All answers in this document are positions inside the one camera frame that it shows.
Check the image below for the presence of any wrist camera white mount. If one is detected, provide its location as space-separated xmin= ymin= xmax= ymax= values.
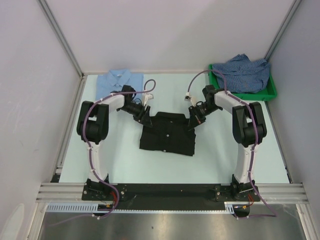
xmin=141 ymin=93 xmax=154 ymax=106
xmin=184 ymin=92 xmax=197 ymax=107

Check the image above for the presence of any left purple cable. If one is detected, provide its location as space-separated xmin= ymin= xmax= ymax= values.
xmin=48 ymin=79 xmax=158 ymax=227

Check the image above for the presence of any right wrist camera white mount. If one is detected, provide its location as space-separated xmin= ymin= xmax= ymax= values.
xmin=184 ymin=92 xmax=197 ymax=107

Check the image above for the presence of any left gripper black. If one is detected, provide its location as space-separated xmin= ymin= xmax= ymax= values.
xmin=119 ymin=102 xmax=153 ymax=128

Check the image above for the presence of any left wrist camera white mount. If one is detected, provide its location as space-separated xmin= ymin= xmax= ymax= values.
xmin=141 ymin=93 xmax=154 ymax=106

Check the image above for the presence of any white slotted cable duct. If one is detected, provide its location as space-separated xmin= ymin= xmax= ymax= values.
xmin=46 ymin=202 xmax=98 ymax=213

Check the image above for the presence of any blue checkered shirt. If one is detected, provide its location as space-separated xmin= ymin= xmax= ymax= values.
xmin=211 ymin=54 xmax=271 ymax=94

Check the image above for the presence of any green plastic bin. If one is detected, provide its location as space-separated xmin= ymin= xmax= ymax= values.
xmin=208 ymin=64 xmax=277 ymax=102

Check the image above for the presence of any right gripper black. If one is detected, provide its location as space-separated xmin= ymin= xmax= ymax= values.
xmin=188 ymin=102 xmax=221 ymax=131

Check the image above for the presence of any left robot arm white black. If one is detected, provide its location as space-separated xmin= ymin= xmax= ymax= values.
xmin=76 ymin=85 xmax=154 ymax=200

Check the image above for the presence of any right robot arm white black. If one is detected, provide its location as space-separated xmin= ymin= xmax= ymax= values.
xmin=184 ymin=85 xmax=267 ymax=202

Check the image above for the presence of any left aluminium corner post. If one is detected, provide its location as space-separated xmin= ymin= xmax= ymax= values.
xmin=37 ymin=0 xmax=84 ymax=79

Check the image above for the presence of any black long sleeve shirt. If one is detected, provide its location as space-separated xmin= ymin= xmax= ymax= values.
xmin=139 ymin=111 xmax=196 ymax=157

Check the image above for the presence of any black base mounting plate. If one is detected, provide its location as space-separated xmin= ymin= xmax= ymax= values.
xmin=81 ymin=182 xmax=260 ymax=211

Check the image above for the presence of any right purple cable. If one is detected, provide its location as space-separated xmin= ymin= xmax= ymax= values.
xmin=186 ymin=69 xmax=278 ymax=218

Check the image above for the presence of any purple cable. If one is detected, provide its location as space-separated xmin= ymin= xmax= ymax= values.
xmin=186 ymin=69 xmax=278 ymax=218
xmin=48 ymin=79 xmax=158 ymax=227

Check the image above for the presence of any right aluminium corner post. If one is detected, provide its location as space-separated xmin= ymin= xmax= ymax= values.
xmin=264 ymin=0 xmax=303 ymax=62

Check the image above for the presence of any folded light blue shirt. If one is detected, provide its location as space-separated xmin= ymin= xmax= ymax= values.
xmin=95 ymin=69 xmax=144 ymax=101

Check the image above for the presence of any aluminium frame rail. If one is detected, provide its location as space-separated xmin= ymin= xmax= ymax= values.
xmin=36 ymin=183 xmax=309 ymax=204

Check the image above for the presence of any aluminium corner post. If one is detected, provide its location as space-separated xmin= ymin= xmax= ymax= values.
xmin=264 ymin=0 xmax=303 ymax=62
xmin=37 ymin=0 xmax=84 ymax=79

